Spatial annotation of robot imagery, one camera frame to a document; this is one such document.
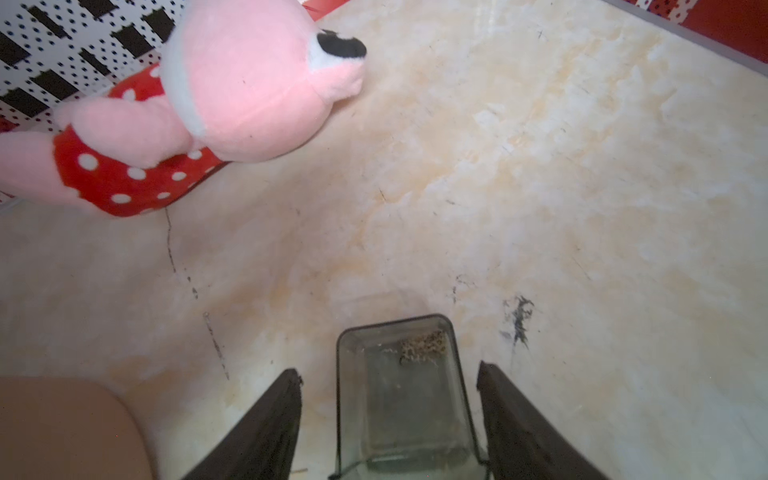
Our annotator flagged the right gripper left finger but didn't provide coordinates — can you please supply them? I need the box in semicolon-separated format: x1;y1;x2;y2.
186;368;302;480

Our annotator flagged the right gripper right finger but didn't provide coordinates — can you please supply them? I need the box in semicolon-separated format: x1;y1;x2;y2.
476;362;607;480

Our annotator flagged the tan trash bin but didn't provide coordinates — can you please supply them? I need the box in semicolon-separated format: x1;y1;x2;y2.
1;377;153;479

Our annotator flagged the pink plush toy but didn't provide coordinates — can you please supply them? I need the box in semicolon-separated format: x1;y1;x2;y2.
1;1;367;217

